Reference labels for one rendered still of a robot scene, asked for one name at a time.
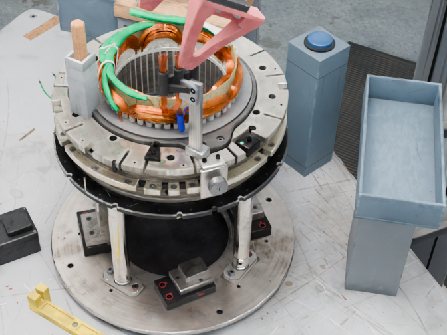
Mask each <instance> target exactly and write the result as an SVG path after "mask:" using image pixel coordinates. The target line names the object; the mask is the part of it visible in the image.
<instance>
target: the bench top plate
mask: <svg viewBox="0 0 447 335"><path fill-rule="evenodd" d="M54 16H56V15H52V14H50V13H47V12H44V11H41V10H38V9H33V8H30V9H28V10H26V11H25V12H23V13H22V14H20V15H19V16H18V17H17V18H15V19H14V20H13V21H11V22H10V23H9V24H8V25H6V26H5V27H3V28H2V29H1V30H0V214H3V213H6V212H9V211H12V210H14V209H18V208H20V207H26V208H27V211H28V212H29V215H30V216H31V219H32V220H33V223H34V224H35V227H36V228H37V231H38V234H39V242H40V246H41V251H39V252H37V253H33V254H32V255H31V256H30V257H29V258H28V256H29V255H28V256H26V257H23V258H20V259H17V260H15V261H11V262H10V263H6V264H4V265H1V266H0V304H3V305H0V335H71V334H69V333H68V332H66V331H64V330H63V329H62V328H59V327H58V326H56V325H55V324H53V323H52V322H49V321H48V320H46V319H45V318H43V317H42V316H40V315H38V314H37V313H35V312H33V311H32V310H30V308H29V303H28V300H27V295H28V294H29V293H30V291H29V290H31V291H32V290H33V291H34V292H36V291H35V287H36V286H37V285H38V284H39V283H40V282H41V281H42V284H44V285H45V286H47V287H48V288H49V294H50V298H51V302H52V303H53V304H55V305H56V306H58V307H59V308H62V309H63V310H65V311H66V312H68V313H69V314H72V315H73V316H75V317H77V318H78V319H80V320H82V321H83V322H85V323H87V324H88V325H90V326H92V327H93V328H95V329H97V330H98V331H100V332H102V333H103V334H105V335H151V334H143V333H139V332H133V331H131V330H127V329H123V328H120V327H118V326H115V325H113V324H110V323H108V322H106V321H104V320H102V319H100V318H99V317H97V316H95V315H94V314H92V313H91V312H89V311H88V310H87V309H85V308H84V307H83V306H81V305H80V304H79V303H78V302H77V301H76V300H75V299H74V298H73V297H72V296H71V295H70V293H69V292H68V291H67V289H66V288H65V287H64V285H63V284H62V282H61V280H60V278H59V276H58V274H57V271H56V269H55V265H54V262H53V256H52V251H51V235H52V230H53V225H54V222H55V218H56V216H57V213H58V212H59V209H60V208H61V205H62V204H63V202H64V201H65V199H66V198H67V197H68V196H69V194H70V193H71V191H72V190H73V189H74V188H75V186H74V185H73V184H72V183H71V182H70V180H69V177H68V178H67V177H64V175H63V171H62V170H61V168H60V166H59V164H58V161H57V159H56V155H55V149H54V144H53V132H54V129H55V123H54V115H55V113H53V110H52V105H51V99H50V98H49V97H48V96H47V95H46V94H45V93H44V92H43V89H42V88H41V85H40V84H39V80H40V81H41V84H42V86H43V88H44V90H45V92H46V93H47V94H48V95H49V96H50V95H52V90H53V84H54V81H55V77H54V76H53V74H55V75H56V76H57V74H58V73H59V70H60V69H61V67H62V65H64V63H65V59H64V57H65V56H66V55H68V54H69V53H70V52H71V51H72V50H73V40H72V35H71V33H70V32H66V31H61V30H60V24H59V23H58V24H57V25H55V26H54V27H52V28H50V29H49V30H48V31H45V32H44V33H43V34H41V35H39V36H38V37H36V38H34V39H32V40H31V41H30V40H29V39H27V38H25V37H24V36H23V35H25V34H26V33H28V32H30V31H32V30H33V29H35V28H37V27H38V26H40V25H42V24H43V23H45V22H46V21H48V20H49V19H51V18H52V17H54ZM56 17H57V16H56ZM52 72H53V73H52ZM38 79H39V80H38ZM279 167H280V168H279V171H278V173H277V175H276V176H275V177H274V178H273V179H272V180H271V182H270V183H269V184H270V185H271V186H272V187H273V188H274V189H275V190H276V191H277V193H278V194H279V195H280V196H281V198H282V199H283V201H284V202H285V204H286V206H287V208H288V210H289V212H290V215H291V218H292V221H293V226H294V231H295V248H294V254H293V260H292V263H291V266H290V268H289V271H288V273H287V276H286V277H285V279H284V281H283V282H282V284H281V286H280V287H279V288H278V289H277V291H276V292H275V293H274V294H273V296H272V297H271V298H270V299H269V300H268V301H267V302H265V303H264V304H263V305H262V306H260V307H259V308H258V309H257V310H255V311H254V312H252V313H251V314H249V315H247V316H246V317H244V318H242V319H241V320H238V321H237V322H234V323H232V324H229V325H227V326H224V327H222V328H218V329H215V330H211V331H208V332H203V333H199V334H190V335H270V334H271V333H272V332H273V331H274V330H275V329H276V328H277V327H278V328H277V330H276V331H275V332H274V333H273V334H272V335H447V294H446V293H445V292H444V290H443V289H442V288H441V286H440V285H439V284H438V283H437V282H436V280H435V279H434V277H433V276H432V275H431V274H430V273H429V271H428V270H427V269H426V267H425V266H424V265H423V264H422V262H421V261H420V260H419V258H418V257H417V256H416V255H415V254H414V252H413V251H412V249H411V248H410V250H409V252H408V256H407V260H406V264H405V266H404V270H403V274H402V278H401V280H400V285H399V288H398V292H397V295H396V296H387V295H382V294H373V293H369V292H360V291H355V290H347V289H345V271H346V262H347V245H348V239H349V233H350V229H351V223H352V220H353V213H354V210H355V195H356V186H357V181H356V179H355V178H354V177H353V175H352V174H351V173H350V172H349V171H348V170H347V168H346V166H345V165H344V163H343V162H342V161H341V159H340V158H339V157H338V156H337V155H336V153H335V152H334V151H333V155H332V160H331V161H329V162H328V163H326V164H325V165H323V166H321V167H320V168H319V169H317V170H315V171H314V172H312V173H310V174H309V175H308V176H306V177H303V176H302V175H301V174H299V173H298V172H296V171H295V170H294V169H293V168H292V167H290V166H289V165H287V164H286V163H285V162H283V165H282V166H279ZM49 279H50V281H49ZM316 280H317V281H318V282H320V283H321V284H322V285H323V286H324V287H325V289H324V288H323V287H322V286H321V285H320V284H319V283H318V282H317V281H316ZM48 281H49V283H48ZM47 283H48V284H47ZM24 284H25V286H26V287H27V288H28V289H29V290H28V289H27V288H26V287H25V286H24ZM6 286H9V287H6ZM10 288H12V290H11V289H10ZM9 289H10V290H9ZM325 290H326V291H327V292H329V294H320V293H323V292H325ZM319 294H320V295H319ZM16 301H17V302H18V304H17V302H16ZM4 303H6V304H4Z"/></svg>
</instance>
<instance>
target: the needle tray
mask: <svg viewBox="0 0 447 335"><path fill-rule="evenodd" d="M445 208H446V185H445V166H444V130H443V111H442V84H440V83H435V82H424V81H418V80H408V79H402V78H392V77H385V76H375V75H369V74H368V75H367V78H366V82H365V89H364V92H363V103H362V113H361V130H360V140H359V158H358V168H357V186H356V195H355V210H354V213H353V220H352V223H351V229H350V233H349V239H348V245H347V262H346V271H345V289H347V290H355V291H360V292H369V293H373V294H382V295H387V296H396V295H397V292H398V288H399V285H400V280H401V278H402V274H403V270H404V266H405V264H406V260H407V256H408V252H409V250H410V246H411V242H412V238H413V235H414V231H415V229H416V227H423V228H429V229H439V228H440V224H441V221H442V218H443V215H444V211H445Z"/></svg>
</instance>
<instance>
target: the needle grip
mask: <svg viewBox="0 0 447 335"><path fill-rule="evenodd" d="M71 35H72V40H73V51H74V59H75V60H79V61H81V62H82V61H83V60H84V59H85V58H86V57H88V50H87V43H86V31H85V24H84V21H81V20H80V19H77V20H74V21H72V22H71Z"/></svg>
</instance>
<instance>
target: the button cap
mask: <svg viewBox="0 0 447 335"><path fill-rule="evenodd" d="M307 43H308V44H309V45H310V46H312V47H314V48H316V49H326V48H329V47H330V46H331V45H332V43H333V38H332V36H331V35H330V34H328V33H326V32H324V31H314V32H312V33H310V34H309V35H308V37H307Z"/></svg>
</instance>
